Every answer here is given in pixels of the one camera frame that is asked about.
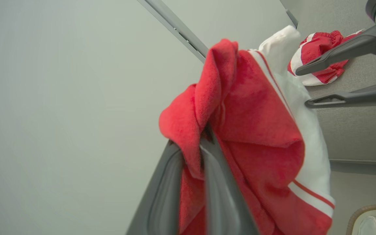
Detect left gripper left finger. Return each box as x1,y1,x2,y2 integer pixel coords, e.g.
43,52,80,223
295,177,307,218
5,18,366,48
126,140,185,235

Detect grey double partition post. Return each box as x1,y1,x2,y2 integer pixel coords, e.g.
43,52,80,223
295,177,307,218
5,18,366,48
137,0,210,63

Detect white wicker-rim laundry basket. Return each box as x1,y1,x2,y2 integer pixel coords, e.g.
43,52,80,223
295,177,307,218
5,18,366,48
346,204,376,235

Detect grey fabric sofa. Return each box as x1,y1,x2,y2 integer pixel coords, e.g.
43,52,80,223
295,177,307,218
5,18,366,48
279,0,376,177

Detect red white striped shorts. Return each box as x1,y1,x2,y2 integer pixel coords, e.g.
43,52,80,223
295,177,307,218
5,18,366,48
287,29,367,87

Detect red and white towel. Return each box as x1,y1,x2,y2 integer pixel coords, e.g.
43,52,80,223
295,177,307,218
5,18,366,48
158,25,336,235

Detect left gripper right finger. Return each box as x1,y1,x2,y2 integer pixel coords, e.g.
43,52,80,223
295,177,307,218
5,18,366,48
200,130,260,235

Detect white cloth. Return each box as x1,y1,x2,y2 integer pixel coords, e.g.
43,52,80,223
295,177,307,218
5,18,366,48
358,215,376,235

